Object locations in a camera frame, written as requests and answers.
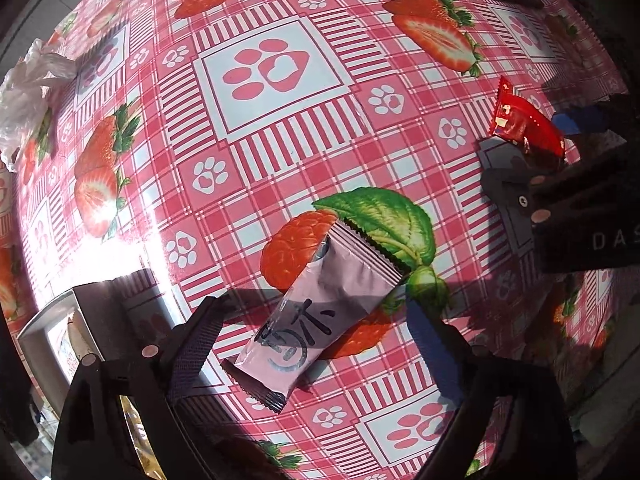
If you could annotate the red snack packet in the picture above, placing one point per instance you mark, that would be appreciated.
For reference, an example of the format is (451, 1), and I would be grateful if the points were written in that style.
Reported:
(522, 122)

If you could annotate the white plastic bag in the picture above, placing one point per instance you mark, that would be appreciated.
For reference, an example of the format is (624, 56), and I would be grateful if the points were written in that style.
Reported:
(30, 95)

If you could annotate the pale purple snack packet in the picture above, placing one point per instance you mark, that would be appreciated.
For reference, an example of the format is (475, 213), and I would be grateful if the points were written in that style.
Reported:
(320, 305)

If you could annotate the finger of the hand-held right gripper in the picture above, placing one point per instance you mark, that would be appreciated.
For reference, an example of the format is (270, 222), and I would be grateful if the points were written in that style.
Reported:
(520, 190)
(582, 119)

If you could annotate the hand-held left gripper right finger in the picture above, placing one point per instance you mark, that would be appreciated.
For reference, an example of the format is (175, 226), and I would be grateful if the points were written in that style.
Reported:
(435, 355)

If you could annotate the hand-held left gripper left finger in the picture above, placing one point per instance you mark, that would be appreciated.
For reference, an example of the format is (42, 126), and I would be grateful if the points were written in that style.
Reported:
(192, 345)

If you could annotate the white cardboard box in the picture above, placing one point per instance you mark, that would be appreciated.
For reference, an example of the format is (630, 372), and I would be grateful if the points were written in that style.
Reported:
(60, 330)

